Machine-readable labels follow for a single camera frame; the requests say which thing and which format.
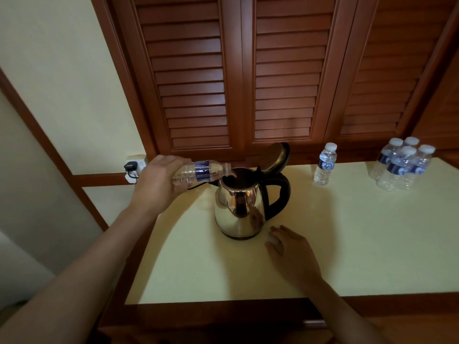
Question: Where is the white wall socket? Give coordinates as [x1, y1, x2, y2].
[125, 155, 148, 178]

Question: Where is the person's left hand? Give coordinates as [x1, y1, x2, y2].
[130, 155, 193, 217]

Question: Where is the person's right hand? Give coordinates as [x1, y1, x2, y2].
[264, 225, 323, 292]

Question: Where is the person's right forearm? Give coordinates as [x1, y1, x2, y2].
[304, 277, 392, 344]

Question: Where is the stainless steel electric kettle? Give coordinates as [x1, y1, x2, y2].
[209, 142, 292, 240]

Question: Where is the person's left forearm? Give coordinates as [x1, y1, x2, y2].
[0, 204, 155, 344]

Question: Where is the wooden louvered shutter door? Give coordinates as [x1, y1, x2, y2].
[324, 0, 459, 147]
[240, 0, 359, 154]
[111, 0, 246, 160]
[410, 50, 459, 151]

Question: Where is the wooden cabinet cream top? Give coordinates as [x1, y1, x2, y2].
[97, 155, 459, 344]

